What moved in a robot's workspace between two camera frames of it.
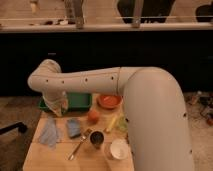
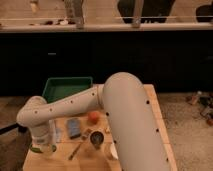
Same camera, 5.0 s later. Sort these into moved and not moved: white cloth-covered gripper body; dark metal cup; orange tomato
Moved: white cloth-covered gripper body
Not moved: dark metal cup; orange tomato
